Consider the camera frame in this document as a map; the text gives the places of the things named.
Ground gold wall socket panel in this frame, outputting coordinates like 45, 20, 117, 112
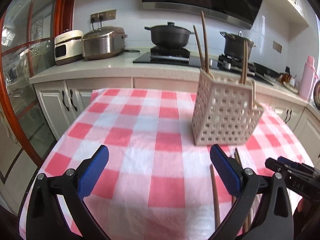
90, 9, 117, 23

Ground pink white checkered tablecloth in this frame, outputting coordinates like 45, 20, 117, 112
18, 87, 315, 240

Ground silver rice cooker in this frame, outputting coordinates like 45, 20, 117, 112
81, 26, 127, 60

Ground pink thermos bottle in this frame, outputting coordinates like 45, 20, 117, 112
298, 56, 318, 101

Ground white upper cabinet right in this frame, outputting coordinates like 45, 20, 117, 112
266, 0, 309, 26

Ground gold wall switch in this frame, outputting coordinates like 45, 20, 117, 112
272, 41, 283, 54

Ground condiment bottles on plate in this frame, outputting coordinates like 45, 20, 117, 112
279, 66, 298, 94

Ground brown wooden chopstick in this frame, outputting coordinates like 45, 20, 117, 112
201, 11, 210, 74
240, 40, 245, 85
210, 164, 221, 229
242, 209, 251, 234
193, 25, 206, 71
243, 40, 248, 85
232, 196, 236, 206
234, 148, 242, 166

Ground white perforated utensil basket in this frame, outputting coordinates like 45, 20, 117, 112
191, 70, 264, 146

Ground wide black lidded pot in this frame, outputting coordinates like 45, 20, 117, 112
144, 22, 194, 49

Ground red framed glass door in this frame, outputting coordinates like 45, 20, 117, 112
0, 0, 77, 185

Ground white small cooker appliance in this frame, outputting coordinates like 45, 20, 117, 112
54, 29, 83, 66

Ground right hand dark glove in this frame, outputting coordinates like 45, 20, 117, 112
293, 198, 320, 240

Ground tall black lidded pot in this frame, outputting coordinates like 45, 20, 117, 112
220, 31, 256, 60

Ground black frying pan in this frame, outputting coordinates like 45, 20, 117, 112
253, 62, 280, 79

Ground white lower kitchen cabinets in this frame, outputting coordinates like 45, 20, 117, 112
32, 77, 319, 162

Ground black glass gas hob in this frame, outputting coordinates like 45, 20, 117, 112
133, 47, 276, 86

